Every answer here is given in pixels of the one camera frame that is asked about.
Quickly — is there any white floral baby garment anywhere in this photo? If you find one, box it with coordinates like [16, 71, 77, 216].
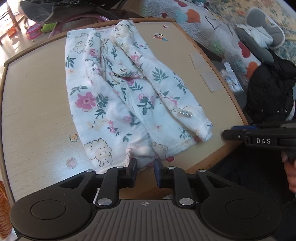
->
[65, 20, 213, 173]

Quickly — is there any cartoon boy sticker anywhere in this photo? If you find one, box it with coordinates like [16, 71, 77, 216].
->
[151, 33, 167, 41]

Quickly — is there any clear tape patch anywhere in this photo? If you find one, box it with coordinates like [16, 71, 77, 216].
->
[201, 72, 222, 92]
[190, 52, 209, 69]

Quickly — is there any grey baby bouncer seat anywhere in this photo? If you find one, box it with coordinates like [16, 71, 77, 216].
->
[19, 0, 125, 24]

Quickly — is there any black jacket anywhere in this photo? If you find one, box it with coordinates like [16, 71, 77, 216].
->
[245, 50, 295, 123]

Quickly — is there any colourful heart quilt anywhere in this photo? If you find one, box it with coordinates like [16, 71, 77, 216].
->
[140, 1, 261, 82]

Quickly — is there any clear tape patch lower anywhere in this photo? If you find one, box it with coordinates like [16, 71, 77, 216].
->
[201, 72, 222, 92]

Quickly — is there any clear tape patch upper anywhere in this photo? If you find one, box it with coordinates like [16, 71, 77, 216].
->
[190, 52, 209, 69]

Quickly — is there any right hand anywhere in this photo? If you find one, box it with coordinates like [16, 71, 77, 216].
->
[281, 152, 296, 193]

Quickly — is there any pink toy drum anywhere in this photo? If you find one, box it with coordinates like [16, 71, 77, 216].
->
[26, 24, 42, 40]

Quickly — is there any grey slipper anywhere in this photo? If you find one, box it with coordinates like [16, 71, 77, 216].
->
[245, 7, 285, 50]

